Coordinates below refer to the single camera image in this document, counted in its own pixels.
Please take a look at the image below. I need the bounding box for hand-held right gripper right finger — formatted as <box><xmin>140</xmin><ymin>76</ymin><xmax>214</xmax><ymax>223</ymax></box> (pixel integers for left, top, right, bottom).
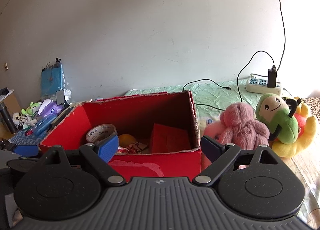
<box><xmin>194</xmin><ymin>135</ymin><xmax>285</xmax><ymax>187</ymax></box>

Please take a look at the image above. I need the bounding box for grey cylinder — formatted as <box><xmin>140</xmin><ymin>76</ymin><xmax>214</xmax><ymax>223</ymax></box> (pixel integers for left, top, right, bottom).
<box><xmin>0</xmin><ymin>103</ymin><xmax>18</xmax><ymax>133</ymax></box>

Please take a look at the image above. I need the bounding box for blue pencil case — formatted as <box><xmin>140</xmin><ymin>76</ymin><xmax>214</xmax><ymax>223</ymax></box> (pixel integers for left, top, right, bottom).
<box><xmin>32</xmin><ymin>115</ymin><xmax>58</xmax><ymax>136</ymax></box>

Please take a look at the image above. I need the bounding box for brown cardboard box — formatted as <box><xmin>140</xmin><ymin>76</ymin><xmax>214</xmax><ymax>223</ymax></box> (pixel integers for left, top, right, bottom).
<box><xmin>0</xmin><ymin>88</ymin><xmax>23</xmax><ymax>141</ymax></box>

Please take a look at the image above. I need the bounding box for green plush toy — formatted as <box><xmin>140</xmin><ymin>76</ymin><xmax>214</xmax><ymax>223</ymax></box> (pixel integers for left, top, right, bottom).
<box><xmin>255</xmin><ymin>93</ymin><xmax>302</xmax><ymax>144</ymax></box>

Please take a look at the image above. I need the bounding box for white plush toy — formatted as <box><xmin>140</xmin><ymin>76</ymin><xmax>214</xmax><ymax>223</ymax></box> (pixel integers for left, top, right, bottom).
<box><xmin>12</xmin><ymin>112</ymin><xmax>38</xmax><ymax>129</ymax></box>

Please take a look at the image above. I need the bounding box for yellow plush toy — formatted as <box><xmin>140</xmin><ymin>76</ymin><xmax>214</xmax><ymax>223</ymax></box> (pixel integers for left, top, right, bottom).
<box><xmin>271</xmin><ymin>96</ymin><xmax>319</xmax><ymax>159</ymax></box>

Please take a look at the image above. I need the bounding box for brown wooden gourd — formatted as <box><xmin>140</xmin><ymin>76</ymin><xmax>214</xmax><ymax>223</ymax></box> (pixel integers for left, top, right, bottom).
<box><xmin>118</xmin><ymin>134</ymin><xmax>137</xmax><ymax>147</ymax></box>

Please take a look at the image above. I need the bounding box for pink plush toy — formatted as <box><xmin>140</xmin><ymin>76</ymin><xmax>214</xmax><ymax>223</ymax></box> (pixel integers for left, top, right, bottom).
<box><xmin>201</xmin><ymin>102</ymin><xmax>271</xmax><ymax>171</ymax></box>

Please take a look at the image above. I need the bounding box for small red gift box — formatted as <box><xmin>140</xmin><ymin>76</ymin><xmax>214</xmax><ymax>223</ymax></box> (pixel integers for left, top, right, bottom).
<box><xmin>150</xmin><ymin>123</ymin><xmax>192</xmax><ymax>154</ymax></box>

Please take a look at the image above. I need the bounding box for large red cardboard box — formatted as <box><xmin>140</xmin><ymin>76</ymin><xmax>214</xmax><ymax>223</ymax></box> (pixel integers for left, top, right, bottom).
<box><xmin>39</xmin><ymin>90</ymin><xmax>202</xmax><ymax>179</ymax></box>

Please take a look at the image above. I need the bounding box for purple tissue pack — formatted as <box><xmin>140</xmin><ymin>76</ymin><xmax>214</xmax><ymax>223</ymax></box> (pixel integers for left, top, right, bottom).
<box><xmin>37</xmin><ymin>99</ymin><xmax>63</xmax><ymax>117</ymax></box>

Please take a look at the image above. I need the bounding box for dark floral cloth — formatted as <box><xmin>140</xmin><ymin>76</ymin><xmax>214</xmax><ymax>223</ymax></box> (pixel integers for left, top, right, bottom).
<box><xmin>302</xmin><ymin>96</ymin><xmax>320</xmax><ymax>121</ymax></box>

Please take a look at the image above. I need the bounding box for green frog plush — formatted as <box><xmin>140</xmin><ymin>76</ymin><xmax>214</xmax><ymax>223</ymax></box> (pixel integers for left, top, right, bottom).
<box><xmin>21</xmin><ymin>101</ymin><xmax>43</xmax><ymax>117</ymax></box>

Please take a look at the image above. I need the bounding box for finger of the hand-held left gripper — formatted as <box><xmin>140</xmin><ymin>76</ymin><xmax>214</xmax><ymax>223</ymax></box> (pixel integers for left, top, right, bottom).
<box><xmin>12</xmin><ymin>144</ymin><xmax>40</xmax><ymax>157</ymax></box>

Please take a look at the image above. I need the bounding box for blue patterned mat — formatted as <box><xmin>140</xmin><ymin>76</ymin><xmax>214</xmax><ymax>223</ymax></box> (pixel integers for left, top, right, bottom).
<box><xmin>9</xmin><ymin>118</ymin><xmax>73</xmax><ymax>146</ymax></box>

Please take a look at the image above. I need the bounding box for green bedsheet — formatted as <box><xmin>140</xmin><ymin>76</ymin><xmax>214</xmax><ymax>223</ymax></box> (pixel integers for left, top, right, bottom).
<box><xmin>124</xmin><ymin>79</ymin><xmax>300</xmax><ymax>131</ymax></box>

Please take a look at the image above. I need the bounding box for black cable with plug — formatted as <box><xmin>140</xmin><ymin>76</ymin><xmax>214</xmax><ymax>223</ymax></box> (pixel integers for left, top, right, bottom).
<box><xmin>183</xmin><ymin>79</ymin><xmax>231</xmax><ymax>91</ymax></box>

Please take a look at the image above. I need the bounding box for white power strip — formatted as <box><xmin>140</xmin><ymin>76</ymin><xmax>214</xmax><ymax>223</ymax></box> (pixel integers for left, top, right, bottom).
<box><xmin>246</xmin><ymin>74</ymin><xmax>284</xmax><ymax>96</ymax></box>

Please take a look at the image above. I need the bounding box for black charger cable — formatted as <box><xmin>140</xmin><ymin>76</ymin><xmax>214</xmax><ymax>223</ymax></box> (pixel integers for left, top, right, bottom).
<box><xmin>237</xmin><ymin>51</ymin><xmax>275</xmax><ymax>103</ymax></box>

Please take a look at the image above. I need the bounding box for black charger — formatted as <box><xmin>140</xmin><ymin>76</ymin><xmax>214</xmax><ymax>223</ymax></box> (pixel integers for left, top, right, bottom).
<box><xmin>267</xmin><ymin>66</ymin><xmax>277</xmax><ymax>88</ymax></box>

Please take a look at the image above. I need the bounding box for printed packing tape roll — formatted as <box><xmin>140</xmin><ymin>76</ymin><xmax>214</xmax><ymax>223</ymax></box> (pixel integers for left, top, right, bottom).
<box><xmin>86</xmin><ymin>123</ymin><xmax>118</xmax><ymax>146</ymax></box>

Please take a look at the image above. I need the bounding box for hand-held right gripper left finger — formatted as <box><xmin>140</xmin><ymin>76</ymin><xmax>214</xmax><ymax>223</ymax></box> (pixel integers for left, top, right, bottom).
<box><xmin>37</xmin><ymin>135</ymin><xmax>125</xmax><ymax>187</ymax></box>

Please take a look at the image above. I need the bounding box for long black wall cable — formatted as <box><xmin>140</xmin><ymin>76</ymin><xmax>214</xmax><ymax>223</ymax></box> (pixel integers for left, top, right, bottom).
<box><xmin>273</xmin><ymin>0</ymin><xmax>286</xmax><ymax>71</ymax></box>

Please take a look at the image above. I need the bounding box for blue bag with clips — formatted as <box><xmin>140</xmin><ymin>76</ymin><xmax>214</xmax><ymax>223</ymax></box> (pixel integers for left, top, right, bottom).
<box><xmin>41</xmin><ymin>58</ymin><xmax>66</xmax><ymax>98</ymax></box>

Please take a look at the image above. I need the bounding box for small black mirror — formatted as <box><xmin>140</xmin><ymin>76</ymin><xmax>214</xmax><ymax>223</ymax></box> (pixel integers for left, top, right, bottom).
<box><xmin>55</xmin><ymin>89</ymin><xmax>70</xmax><ymax>107</ymax></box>

